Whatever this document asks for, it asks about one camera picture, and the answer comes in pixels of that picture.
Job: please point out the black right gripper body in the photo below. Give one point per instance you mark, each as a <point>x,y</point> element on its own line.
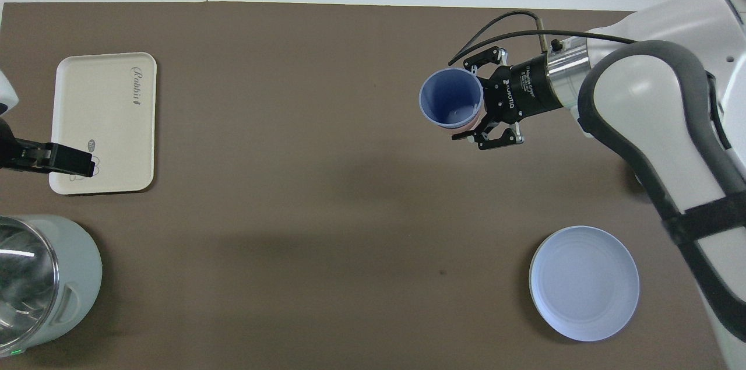
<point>524,93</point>

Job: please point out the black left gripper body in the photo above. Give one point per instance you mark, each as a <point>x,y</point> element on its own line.
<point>7,151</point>

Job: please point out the pink cup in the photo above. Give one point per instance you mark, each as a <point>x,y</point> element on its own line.
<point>469,127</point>

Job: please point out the blue ribbed cup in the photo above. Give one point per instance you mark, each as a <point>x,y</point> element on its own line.
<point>451,96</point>

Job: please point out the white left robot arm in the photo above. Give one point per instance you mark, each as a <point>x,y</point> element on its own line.
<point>6,93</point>

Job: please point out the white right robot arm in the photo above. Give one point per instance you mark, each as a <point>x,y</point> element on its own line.
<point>641,96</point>

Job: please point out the cream tray with bear print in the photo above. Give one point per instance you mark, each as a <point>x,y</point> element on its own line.
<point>105,113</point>

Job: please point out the pale green cooking pot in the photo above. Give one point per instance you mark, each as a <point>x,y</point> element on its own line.
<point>78,277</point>

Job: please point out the glass pot lid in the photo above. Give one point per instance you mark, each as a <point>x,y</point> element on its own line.
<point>26,282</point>

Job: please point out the light blue plate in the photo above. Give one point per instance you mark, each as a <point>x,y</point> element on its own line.
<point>584,282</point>

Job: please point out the brown table mat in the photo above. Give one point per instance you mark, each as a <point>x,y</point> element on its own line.
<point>320,212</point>

